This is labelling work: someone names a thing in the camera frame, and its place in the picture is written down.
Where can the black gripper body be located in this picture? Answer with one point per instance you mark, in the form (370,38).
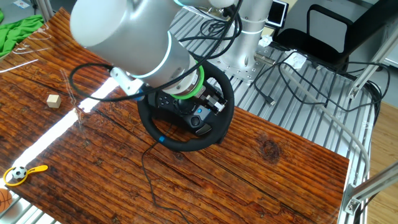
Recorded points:
(214,92)

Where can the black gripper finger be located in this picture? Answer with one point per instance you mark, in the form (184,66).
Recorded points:
(219,107)
(212,100)

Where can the black steering wheel blue stripe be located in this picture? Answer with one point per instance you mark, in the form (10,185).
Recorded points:
(186,144)

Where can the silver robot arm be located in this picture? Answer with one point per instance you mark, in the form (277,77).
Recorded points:
(130,34)

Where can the crumpled white paper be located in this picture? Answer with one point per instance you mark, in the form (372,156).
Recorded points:
(265,41)
(297,60)

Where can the wood pattern table mat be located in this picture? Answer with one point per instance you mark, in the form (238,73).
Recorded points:
(248,186)

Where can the black office chair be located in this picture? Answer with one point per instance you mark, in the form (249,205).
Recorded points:
(311,46)

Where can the small wooden cube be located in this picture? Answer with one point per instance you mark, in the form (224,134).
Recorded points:
(53,101)

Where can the green cloth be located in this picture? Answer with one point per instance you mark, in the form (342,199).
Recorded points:
(18,32)

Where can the small soccer ball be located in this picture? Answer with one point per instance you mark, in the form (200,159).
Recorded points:
(19,172)

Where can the small orange basketball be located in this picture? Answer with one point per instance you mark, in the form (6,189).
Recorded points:
(4,200)

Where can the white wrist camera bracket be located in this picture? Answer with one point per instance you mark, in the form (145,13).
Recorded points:
(124,81)

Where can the black tablet white frame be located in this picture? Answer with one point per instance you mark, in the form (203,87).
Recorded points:
(276,14)

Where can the aluminium frame post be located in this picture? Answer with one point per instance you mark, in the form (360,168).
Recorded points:
(373,183)
(370,65)

